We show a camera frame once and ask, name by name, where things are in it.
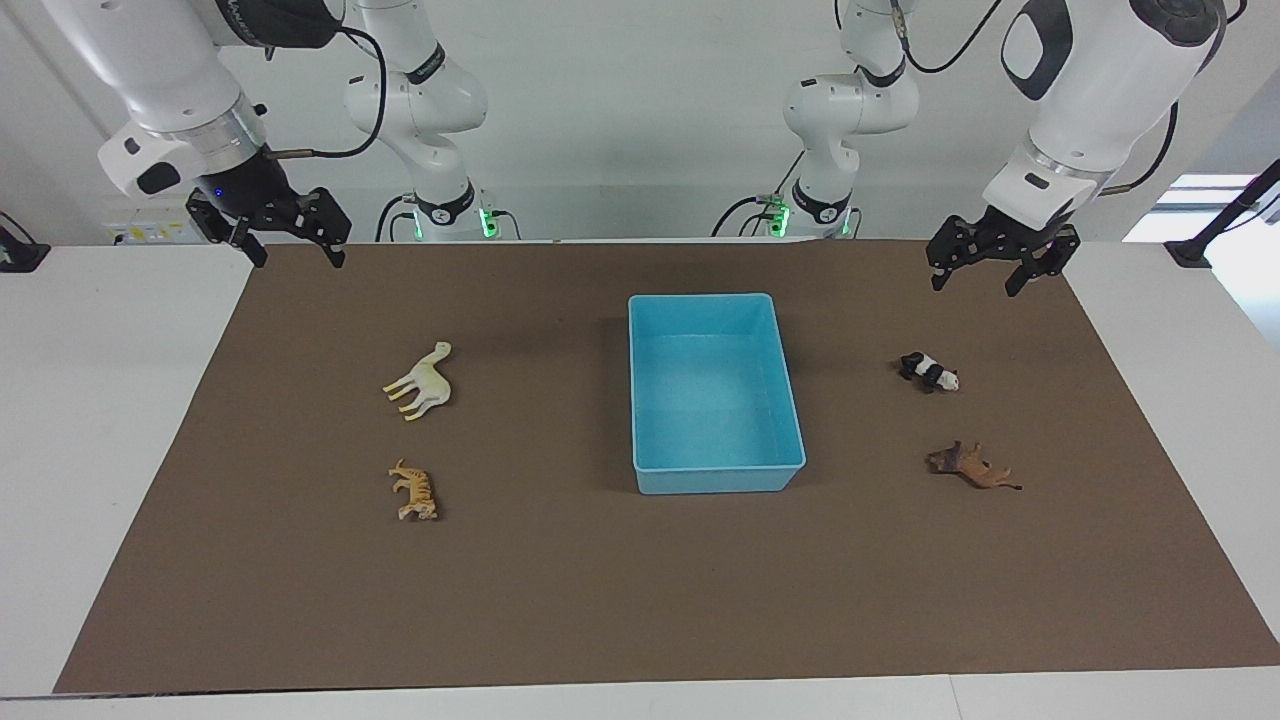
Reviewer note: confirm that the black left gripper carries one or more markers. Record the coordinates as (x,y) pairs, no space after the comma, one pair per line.
(1000,240)

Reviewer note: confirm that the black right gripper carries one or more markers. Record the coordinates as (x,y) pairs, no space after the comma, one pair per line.
(250,195)

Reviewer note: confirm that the black white panda toy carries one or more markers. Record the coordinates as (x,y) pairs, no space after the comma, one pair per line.
(932,370)

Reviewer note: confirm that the cream camel toy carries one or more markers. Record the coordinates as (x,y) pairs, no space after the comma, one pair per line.
(428,383)

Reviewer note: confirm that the brown animal toy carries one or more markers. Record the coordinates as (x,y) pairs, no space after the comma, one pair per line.
(975,468)

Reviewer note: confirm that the orange striped tiger toy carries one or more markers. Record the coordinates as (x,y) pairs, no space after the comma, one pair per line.
(416,490)

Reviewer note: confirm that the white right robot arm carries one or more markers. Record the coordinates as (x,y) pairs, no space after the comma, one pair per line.
(170,70)

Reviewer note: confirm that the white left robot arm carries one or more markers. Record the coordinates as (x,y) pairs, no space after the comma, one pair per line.
(1100,80)

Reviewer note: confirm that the blue plastic storage box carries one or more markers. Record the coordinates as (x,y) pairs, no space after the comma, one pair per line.
(712,400)

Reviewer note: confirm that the bright window pane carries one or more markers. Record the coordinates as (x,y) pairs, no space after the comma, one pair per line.
(1190,205)

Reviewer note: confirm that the black table clamp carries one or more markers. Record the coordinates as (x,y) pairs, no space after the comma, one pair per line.
(18,255)

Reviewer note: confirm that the brown table mat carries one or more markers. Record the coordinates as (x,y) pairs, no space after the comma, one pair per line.
(560,580)

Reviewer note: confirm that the white wall socket box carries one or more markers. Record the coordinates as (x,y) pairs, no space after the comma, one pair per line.
(150,228)

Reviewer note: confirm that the black camera stand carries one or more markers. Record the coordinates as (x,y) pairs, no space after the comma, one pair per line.
(1215,225)

